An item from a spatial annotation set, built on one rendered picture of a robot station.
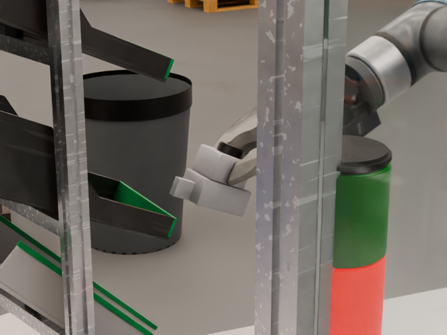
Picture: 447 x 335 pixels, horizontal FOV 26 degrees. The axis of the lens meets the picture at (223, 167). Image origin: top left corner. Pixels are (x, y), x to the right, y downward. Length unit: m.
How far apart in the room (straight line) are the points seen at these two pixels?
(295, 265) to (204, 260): 3.34
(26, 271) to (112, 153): 2.80
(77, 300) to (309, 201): 0.47
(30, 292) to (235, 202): 0.25
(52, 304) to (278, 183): 0.50
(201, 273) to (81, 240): 2.82
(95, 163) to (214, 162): 2.74
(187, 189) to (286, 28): 0.60
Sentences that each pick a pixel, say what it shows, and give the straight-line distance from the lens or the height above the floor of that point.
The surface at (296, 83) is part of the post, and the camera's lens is 0.44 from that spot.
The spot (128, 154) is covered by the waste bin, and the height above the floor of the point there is 0.43.
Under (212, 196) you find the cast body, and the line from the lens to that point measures 1.02.
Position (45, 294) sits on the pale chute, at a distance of 0.93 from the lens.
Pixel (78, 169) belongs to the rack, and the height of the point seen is 1.29.
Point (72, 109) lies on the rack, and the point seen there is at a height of 1.34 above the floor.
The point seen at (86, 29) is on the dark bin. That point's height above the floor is 1.40.
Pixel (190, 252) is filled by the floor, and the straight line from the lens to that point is 3.88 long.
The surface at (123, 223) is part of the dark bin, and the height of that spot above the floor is 1.22.
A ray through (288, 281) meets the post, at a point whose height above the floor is 1.36.
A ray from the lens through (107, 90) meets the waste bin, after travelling 4.10.
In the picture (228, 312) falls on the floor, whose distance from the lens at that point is 3.41.
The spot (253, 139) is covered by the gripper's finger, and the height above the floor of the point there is 1.25.
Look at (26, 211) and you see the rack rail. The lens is 0.95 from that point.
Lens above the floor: 1.56
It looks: 19 degrees down
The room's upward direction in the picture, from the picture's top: straight up
